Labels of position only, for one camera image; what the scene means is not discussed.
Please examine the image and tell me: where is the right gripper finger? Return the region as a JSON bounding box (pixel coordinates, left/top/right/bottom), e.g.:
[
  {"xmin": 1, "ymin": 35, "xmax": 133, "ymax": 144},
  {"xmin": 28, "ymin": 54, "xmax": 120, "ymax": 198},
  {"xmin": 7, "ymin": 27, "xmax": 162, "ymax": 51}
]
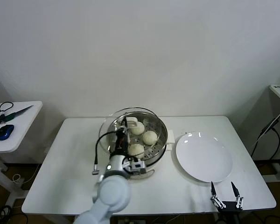
[
  {"xmin": 209, "ymin": 181, "xmax": 226, "ymax": 210},
  {"xmin": 230, "ymin": 181, "xmax": 245, "ymax": 210}
]

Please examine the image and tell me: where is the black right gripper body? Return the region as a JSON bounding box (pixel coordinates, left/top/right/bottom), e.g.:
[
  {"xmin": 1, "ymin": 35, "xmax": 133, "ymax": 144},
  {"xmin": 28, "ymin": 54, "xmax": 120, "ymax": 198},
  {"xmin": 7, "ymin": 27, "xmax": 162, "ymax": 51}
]
[{"xmin": 218, "ymin": 201, "xmax": 243, "ymax": 224}]

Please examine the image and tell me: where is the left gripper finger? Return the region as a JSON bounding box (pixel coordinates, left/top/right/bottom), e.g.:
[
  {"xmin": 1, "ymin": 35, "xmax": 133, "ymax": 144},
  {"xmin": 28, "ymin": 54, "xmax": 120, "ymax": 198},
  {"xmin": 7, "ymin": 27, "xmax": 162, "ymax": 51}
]
[{"xmin": 118, "ymin": 117, "xmax": 128, "ymax": 132}]

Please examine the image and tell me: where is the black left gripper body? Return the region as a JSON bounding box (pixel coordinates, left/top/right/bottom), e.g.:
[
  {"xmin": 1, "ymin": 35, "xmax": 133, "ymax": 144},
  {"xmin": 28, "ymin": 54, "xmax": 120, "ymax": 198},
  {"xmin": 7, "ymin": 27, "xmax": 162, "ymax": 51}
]
[{"xmin": 113, "ymin": 130, "xmax": 131, "ymax": 155}]

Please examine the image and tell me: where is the glass lid with white handle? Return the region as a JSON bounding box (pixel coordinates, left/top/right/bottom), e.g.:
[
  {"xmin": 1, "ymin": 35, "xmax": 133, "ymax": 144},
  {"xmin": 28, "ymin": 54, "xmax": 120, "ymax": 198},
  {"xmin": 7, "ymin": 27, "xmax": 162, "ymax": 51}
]
[{"xmin": 99, "ymin": 106, "xmax": 165, "ymax": 154}]

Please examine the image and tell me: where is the white steamed baozi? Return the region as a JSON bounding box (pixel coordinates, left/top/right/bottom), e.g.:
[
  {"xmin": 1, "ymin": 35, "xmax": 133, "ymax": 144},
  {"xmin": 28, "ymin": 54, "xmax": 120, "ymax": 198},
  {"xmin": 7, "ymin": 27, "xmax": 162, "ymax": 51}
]
[
  {"xmin": 130, "ymin": 122, "xmax": 145, "ymax": 136},
  {"xmin": 142, "ymin": 130, "xmax": 158, "ymax": 146},
  {"xmin": 128, "ymin": 143, "xmax": 145, "ymax": 159}
]

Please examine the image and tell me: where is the stainless steel steamer basket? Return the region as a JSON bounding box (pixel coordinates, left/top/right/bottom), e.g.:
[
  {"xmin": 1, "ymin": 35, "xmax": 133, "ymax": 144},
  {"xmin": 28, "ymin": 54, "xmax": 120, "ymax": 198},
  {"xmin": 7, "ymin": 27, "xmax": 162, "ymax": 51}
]
[{"xmin": 106, "ymin": 112, "xmax": 175, "ymax": 164}]

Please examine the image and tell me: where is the white round plate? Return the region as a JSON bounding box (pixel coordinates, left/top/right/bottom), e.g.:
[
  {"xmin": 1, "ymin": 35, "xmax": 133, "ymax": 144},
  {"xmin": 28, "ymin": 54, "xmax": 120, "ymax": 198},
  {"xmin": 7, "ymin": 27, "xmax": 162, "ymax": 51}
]
[{"xmin": 175, "ymin": 132, "xmax": 233, "ymax": 183}]

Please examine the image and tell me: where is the white electric cooker pot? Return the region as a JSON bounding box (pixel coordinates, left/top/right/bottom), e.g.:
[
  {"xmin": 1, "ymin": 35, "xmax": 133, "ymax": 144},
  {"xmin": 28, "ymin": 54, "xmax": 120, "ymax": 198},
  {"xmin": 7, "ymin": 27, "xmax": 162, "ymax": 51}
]
[{"xmin": 109, "ymin": 144, "xmax": 175, "ymax": 180}]

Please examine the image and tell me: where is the black furniture foot bar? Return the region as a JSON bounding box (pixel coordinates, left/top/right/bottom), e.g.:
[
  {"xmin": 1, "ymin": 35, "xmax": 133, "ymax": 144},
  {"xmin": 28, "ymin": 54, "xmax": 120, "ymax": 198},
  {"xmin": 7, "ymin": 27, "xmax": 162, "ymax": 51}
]
[{"xmin": 253, "ymin": 159, "xmax": 280, "ymax": 168}]

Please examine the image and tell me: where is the white side table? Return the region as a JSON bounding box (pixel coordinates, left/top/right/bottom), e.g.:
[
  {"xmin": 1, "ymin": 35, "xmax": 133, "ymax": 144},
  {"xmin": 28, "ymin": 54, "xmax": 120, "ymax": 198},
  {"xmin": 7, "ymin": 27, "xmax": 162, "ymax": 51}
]
[{"xmin": 0, "ymin": 100, "xmax": 43, "ymax": 208}]

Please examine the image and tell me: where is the blue computer mouse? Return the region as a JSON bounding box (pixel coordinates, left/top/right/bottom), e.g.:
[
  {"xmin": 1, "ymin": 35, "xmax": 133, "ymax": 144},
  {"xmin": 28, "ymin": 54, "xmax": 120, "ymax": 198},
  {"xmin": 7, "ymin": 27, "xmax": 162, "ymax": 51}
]
[{"xmin": 0, "ymin": 124, "xmax": 14, "ymax": 141}]

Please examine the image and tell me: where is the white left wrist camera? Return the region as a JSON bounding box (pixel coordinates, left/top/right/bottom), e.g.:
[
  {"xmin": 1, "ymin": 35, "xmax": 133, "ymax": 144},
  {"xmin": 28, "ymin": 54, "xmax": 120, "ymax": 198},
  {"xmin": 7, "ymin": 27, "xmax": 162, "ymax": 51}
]
[{"xmin": 126, "ymin": 160, "xmax": 147, "ymax": 175}]

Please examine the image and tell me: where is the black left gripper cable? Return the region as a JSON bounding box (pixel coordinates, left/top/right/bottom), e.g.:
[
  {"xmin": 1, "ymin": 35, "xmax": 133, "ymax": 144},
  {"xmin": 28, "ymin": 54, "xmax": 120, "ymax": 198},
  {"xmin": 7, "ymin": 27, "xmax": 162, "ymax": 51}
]
[{"xmin": 91, "ymin": 130, "xmax": 119, "ymax": 176}]

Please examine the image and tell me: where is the white floor cable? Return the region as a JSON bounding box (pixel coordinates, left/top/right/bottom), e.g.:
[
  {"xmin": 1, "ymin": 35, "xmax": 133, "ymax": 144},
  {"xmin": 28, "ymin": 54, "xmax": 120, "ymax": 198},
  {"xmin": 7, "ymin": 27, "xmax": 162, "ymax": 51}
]
[{"xmin": 12, "ymin": 174, "xmax": 25, "ymax": 185}]

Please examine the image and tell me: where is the green handled blade tool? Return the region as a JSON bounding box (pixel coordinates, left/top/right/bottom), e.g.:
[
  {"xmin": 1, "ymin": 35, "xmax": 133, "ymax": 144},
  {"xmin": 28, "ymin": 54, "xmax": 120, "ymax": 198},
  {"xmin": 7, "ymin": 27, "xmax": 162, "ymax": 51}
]
[{"xmin": 0, "ymin": 105, "xmax": 34, "ymax": 123}]

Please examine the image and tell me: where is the black looped cable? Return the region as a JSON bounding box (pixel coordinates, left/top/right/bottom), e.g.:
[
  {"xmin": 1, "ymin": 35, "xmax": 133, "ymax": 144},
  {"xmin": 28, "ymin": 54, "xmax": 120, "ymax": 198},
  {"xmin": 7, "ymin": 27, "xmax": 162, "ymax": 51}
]
[{"xmin": 0, "ymin": 101, "xmax": 14, "ymax": 117}]

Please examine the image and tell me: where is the black floor cable bundle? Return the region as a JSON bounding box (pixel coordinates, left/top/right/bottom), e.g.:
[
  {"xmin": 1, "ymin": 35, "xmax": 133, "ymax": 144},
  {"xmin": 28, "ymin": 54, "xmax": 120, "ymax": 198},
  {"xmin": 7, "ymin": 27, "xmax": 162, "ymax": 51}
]
[{"xmin": 0, "ymin": 205, "xmax": 28, "ymax": 224}]

